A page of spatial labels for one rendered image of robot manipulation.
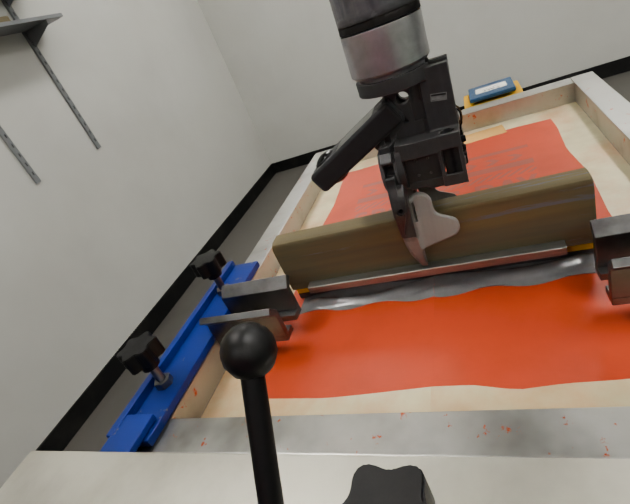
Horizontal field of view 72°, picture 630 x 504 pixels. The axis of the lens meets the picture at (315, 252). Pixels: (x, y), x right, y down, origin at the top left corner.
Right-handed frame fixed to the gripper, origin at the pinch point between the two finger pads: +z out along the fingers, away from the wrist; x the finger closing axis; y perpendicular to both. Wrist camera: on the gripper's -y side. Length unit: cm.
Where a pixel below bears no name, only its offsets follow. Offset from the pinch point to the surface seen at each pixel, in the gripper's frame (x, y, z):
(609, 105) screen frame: 32.3, 27.9, 0.3
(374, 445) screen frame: -25.0, -2.2, 1.3
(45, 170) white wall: 124, -199, -5
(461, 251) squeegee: -1.4, 4.9, 0.6
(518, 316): -8.4, 9.5, 4.7
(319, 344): -9.5, -12.2, 5.3
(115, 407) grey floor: 62, -180, 105
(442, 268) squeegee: -2.7, 2.6, 1.7
